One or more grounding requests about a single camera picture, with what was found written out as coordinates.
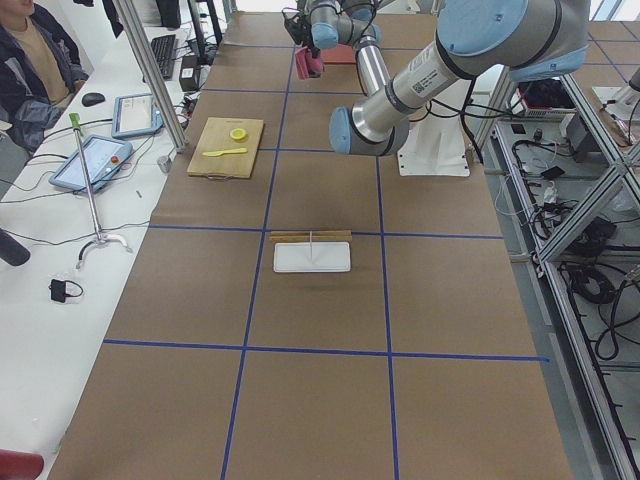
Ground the seated person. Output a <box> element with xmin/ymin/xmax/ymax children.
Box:
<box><xmin>1</xmin><ymin>1</ymin><xmax>89</xmax><ymax>153</ymax></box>

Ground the black power box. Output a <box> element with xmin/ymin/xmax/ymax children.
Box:
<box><xmin>179</xmin><ymin>54</ymin><xmax>201</xmax><ymax>92</ymax></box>

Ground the small black strap device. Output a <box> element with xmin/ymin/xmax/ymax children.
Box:
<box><xmin>49</xmin><ymin>279</ymin><xmax>84</xmax><ymax>303</ymax></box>

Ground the teach pendant near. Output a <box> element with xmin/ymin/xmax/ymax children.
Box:
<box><xmin>49</xmin><ymin>135</ymin><xmax>133</xmax><ymax>191</ymax></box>

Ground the magenta wiping cloth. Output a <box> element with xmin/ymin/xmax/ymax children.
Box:
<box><xmin>294</xmin><ymin>47</ymin><xmax>324</xmax><ymax>80</ymax></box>

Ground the black keyboard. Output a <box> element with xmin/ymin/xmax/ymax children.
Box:
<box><xmin>150</xmin><ymin>34</ymin><xmax>177</xmax><ymax>80</ymax></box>

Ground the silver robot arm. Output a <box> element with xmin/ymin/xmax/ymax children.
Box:
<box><xmin>284</xmin><ymin>0</ymin><xmax>590</xmax><ymax>156</ymax></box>

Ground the pink plastic bin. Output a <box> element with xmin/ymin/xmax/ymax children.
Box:
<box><xmin>320</xmin><ymin>45</ymin><xmax>356</xmax><ymax>65</ymax></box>

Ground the teach pendant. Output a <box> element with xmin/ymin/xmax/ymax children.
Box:
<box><xmin>111</xmin><ymin>93</ymin><xmax>164</xmax><ymax>139</ymax></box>
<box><xmin>49</xmin><ymin>135</ymin><xmax>133</xmax><ymax>191</ymax></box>

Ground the white rack tray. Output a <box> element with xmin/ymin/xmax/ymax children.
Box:
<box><xmin>273</xmin><ymin>242</ymin><xmax>351</xmax><ymax>273</ymax></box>

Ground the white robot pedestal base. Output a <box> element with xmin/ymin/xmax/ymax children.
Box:
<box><xmin>394</xmin><ymin>64</ymin><xmax>472</xmax><ymax>178</ymax></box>

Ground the yellow lemon slice toy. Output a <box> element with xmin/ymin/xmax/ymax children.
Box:
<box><xmin>229</xmin><ymin>128</ymin><xmax>247</xmax><ymax>141</ymax></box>

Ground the bamboo cutting board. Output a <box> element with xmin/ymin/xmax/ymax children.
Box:
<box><xmin>187</xmin><ymin>117</ymin><xmax>264</xmax><ymax>179</ymax></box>

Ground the red cylinder object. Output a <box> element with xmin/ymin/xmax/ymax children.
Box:
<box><xmin>0</xmin><ymin>449</ymin><xmax>44</xmax><ymax>480</ymax></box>

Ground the yellow plastic knife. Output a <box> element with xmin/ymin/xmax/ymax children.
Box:
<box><xmin>201</xmin><ymin>147</ymin><xmax>248</xmax><ymax>157</ymax></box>

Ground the wooden rack rod inner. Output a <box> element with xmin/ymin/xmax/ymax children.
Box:
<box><xmin>269</xmin><ymin>236</ymin><xmax>353</xmax><ymax>243</ymax></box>

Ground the aluminium frame post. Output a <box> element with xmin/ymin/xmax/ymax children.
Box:
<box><xmin>114</xmin><ymin>0</ymin><xmax>187</xmax><ymax>153</ymax></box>

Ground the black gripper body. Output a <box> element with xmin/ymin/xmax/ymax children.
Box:
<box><xmin>281</xmin><ymin>7</ymin><xmax>313</xmax><ymax>48</ymax></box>

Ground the black computer mouse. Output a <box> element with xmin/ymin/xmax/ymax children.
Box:
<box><xmin>81</xmin><ymin>92</ymin><xmax>106</xmax><ymax>107</ymax></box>

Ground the metal grabber stick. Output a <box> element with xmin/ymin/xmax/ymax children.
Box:
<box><xmin>69</xmin><ymin>112</ymin><xmax>133</xmax><ymax>270</ymax></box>

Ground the teach pendant far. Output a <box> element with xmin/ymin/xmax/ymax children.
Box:
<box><xmin>111</xmin><ymin>93</ymin><xmax>164</xmax><ymax>139</ymax></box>

